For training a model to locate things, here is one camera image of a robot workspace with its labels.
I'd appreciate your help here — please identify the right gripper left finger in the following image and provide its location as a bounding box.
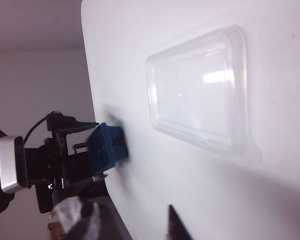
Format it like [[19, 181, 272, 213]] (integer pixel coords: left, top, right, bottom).
[[52, 195, 121, 240]]

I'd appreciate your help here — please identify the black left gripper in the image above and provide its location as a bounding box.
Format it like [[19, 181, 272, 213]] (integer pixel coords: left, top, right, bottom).
[[24, 112, 109, 214]]

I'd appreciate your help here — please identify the dark blue ice cube tray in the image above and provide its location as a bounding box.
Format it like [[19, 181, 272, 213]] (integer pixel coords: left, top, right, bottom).
[[86, 122, 130, 176]]

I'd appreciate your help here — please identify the black camera cable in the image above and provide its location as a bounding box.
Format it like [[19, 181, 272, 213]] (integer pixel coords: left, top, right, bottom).
[[23, 116, 49, 144]]

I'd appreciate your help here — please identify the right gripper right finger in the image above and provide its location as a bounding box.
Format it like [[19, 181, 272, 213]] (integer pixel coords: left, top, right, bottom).
[[167, 204, 194, 240]]

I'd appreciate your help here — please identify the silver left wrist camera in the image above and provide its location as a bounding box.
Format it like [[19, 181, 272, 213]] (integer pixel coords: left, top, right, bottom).
[[0, 135, 33, 195]]

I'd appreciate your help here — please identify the clear plastic tray lid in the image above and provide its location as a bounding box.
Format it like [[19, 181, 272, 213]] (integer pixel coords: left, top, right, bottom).
[[145, 24, 262, 167]]

